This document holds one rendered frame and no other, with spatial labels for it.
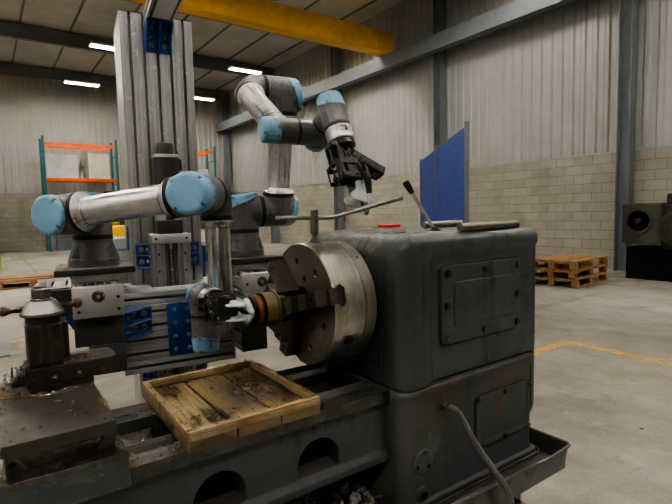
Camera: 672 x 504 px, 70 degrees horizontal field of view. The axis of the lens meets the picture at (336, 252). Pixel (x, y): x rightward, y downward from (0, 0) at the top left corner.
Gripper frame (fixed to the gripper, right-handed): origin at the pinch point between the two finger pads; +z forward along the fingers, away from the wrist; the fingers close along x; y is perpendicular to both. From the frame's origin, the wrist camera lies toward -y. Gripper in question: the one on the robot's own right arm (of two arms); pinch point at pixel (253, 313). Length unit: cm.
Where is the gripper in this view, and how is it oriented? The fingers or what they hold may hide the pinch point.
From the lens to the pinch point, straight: 116.1
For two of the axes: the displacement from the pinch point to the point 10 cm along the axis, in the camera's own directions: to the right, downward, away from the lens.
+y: -8.3, 0.7, -5.5
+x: -0.2, -10.0, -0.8
